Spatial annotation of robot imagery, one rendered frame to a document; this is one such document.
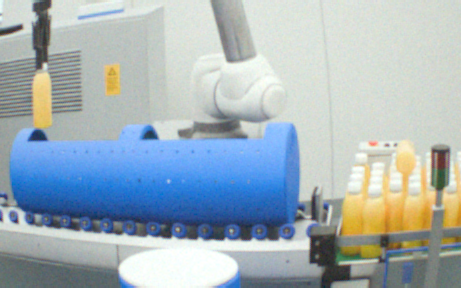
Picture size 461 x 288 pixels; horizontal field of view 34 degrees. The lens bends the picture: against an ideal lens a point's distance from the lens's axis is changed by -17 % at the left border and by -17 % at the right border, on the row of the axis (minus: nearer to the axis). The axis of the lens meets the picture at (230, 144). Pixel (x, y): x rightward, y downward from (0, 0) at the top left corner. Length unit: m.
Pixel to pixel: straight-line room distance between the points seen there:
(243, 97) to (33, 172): 0.74
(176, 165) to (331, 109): 2.89
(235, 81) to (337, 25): 2.42
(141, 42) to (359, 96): 1.72
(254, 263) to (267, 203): 0.19
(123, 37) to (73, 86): 0.34
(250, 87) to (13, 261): 1.01
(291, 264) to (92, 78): 1.86
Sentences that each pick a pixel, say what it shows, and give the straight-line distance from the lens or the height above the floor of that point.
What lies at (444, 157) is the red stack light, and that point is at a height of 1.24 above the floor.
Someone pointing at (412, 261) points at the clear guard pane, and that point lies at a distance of 2.22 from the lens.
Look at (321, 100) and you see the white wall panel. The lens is 5.18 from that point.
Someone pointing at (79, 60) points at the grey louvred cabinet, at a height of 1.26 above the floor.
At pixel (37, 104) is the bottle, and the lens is 2.58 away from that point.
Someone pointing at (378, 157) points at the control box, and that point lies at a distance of 2.66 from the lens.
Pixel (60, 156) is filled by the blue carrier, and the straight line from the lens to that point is 2.50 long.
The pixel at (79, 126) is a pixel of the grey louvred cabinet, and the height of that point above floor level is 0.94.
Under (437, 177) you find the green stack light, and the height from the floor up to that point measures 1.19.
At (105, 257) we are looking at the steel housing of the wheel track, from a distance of 2.53.
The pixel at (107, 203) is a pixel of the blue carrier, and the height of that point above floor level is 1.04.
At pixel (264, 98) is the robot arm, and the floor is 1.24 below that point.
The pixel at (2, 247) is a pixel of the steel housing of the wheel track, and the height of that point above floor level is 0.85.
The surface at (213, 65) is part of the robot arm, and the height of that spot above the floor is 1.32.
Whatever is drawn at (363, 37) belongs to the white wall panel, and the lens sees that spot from 5.13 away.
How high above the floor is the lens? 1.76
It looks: 14 degrees down
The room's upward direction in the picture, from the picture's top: 3 degrees counter-clockwise
